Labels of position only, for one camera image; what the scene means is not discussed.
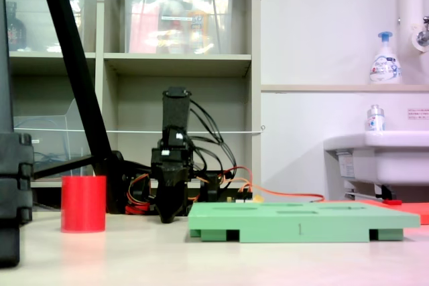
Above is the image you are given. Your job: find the red cylinder block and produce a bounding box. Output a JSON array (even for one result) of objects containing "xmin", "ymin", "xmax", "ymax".
[{"xmin": 60, "ymin": 175, "xmax": 107, "ymax": 234}]

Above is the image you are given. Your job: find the small circuit board with connectors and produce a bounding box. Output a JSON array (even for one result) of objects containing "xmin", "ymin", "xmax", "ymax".
[{"xmin": 225, "ymin": 194, "xmax": 254, "ymax": 204}]

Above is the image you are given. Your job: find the green shape sorter board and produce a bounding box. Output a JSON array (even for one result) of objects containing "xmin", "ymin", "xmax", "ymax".
[{"xmin": 187, "ymin": 201, "xmax": 422, "ymax": 243}]

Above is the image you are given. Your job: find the black tripod brace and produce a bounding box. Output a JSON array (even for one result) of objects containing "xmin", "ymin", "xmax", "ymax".
[{"xmin": 32, "ymin": 154, "xmax": 95, "ymax": 180}]

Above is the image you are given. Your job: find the clear file box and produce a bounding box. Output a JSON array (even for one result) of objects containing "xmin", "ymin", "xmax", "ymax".
[{"xmin": 13, "ymin": 98, "xmax": 94, "ymax": 182}]

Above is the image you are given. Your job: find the beige shelf unit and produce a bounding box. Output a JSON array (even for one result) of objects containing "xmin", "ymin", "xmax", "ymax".
[{"xmin": 0, "ymin": 0, "xmax": 262, "ymax": 213}]

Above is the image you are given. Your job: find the pink package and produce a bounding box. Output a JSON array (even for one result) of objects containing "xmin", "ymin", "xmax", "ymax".
[{"xmin": 129, "ymin": 1, "xmax": 160, "ymax": 54}]

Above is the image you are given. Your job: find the notched black tripod leg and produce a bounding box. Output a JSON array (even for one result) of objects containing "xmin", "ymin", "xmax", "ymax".
[{"xmin": 0, "ymin": 0, "xmax": 34, "ymax": 269}]

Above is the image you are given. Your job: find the clear plastic bin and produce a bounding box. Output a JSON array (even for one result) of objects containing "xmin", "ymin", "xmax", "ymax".
[
  {"xmin": 123, "ymin": 0, "xmax": 235, "ymax": 55},
  {"xmin": 5, "ymin": 0, "xmax": 87, "ymax": 53}
]

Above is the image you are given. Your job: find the bottle with orange label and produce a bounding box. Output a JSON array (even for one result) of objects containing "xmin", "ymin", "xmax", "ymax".
[{"xmin": 187, "ymin": 0, "xmax": 210, "ymax": 54}]

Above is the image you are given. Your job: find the black sink support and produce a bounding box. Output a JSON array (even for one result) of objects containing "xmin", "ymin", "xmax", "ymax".
[{"xmin": 374, "ymin": 184, "xmax": 397, "ymax": 200}]

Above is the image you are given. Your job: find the small clear bottle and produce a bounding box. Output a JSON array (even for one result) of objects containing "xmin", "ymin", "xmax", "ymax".
[{"xmin": 366, "ymin": 104, "xmax": 386, "ymax": 132}]

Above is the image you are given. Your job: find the dark glass bottle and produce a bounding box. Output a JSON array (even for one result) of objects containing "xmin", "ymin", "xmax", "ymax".
[{"xmin": 5, "ymin": 1, "xmax": 27, "ymax": 52}]

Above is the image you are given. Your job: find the white sink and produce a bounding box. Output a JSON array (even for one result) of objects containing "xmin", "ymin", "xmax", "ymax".
[{"xmin": 323, "ymin": 130, "xmax": 429, "ymax": 186}]

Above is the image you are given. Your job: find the white soap pump bottle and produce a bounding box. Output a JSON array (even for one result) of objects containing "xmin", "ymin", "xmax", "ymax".
[{"xmin": 369, "ymin": 31, "xmax": 402, "ymax": 85}]

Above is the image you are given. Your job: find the metal faucet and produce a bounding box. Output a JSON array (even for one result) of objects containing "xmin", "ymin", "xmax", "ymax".
[{"xmin": 411, "ymin": 15, "xmax": 429, "ymax": 53}]

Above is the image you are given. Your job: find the red base mount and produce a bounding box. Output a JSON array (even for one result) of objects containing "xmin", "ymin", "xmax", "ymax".
[{"xmin": 125, "ymin": 200, "xmax": 151, "ymax": 216}]

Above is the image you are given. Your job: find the black servo cable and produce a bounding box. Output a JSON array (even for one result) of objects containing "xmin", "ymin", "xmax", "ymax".
[{"xmin": 186, "ymin": 100, "xmax": 238, "ymax": 183}]

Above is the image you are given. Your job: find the orange wire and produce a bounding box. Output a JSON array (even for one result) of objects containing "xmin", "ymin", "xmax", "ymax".
[{"xmin": 219, "ymin": 166, "xmax": 326, "ymax": 203}]

